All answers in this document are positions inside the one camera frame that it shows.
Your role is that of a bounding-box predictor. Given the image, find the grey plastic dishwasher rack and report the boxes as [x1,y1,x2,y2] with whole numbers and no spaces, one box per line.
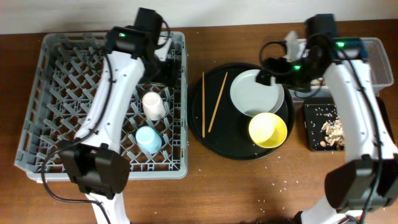
[14,31,188,182]

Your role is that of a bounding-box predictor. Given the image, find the pink plastic cup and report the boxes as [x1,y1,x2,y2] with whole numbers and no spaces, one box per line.
[142,91,166,121]

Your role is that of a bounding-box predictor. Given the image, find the black rectangular tray bin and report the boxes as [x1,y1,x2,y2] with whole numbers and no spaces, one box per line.
[303,96,396,152]

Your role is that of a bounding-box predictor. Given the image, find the round black serving tray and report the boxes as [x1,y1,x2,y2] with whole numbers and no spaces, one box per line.
[187,63,278,161]

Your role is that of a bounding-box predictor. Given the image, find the light blue plastic cup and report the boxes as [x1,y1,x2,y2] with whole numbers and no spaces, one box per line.
[136,126,162,154]

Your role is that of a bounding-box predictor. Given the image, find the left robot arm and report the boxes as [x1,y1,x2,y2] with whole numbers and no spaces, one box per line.
[58,7,178,223]

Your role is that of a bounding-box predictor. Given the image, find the brown food scraps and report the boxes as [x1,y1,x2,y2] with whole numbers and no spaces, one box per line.
[320,119,345,149]

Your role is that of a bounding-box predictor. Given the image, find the yellow plastic bowl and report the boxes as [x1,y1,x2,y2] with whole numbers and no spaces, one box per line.
[248,113,288,149]

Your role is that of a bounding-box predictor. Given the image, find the grey round plate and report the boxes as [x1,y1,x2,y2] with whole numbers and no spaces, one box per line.
[229,69,284,117]

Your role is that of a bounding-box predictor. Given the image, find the clear plastic bin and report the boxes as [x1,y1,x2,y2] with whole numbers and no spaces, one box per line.
[289,37,394,102]

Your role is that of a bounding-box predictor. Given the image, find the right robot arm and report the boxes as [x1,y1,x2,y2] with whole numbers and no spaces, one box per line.
[256,14,397,223]

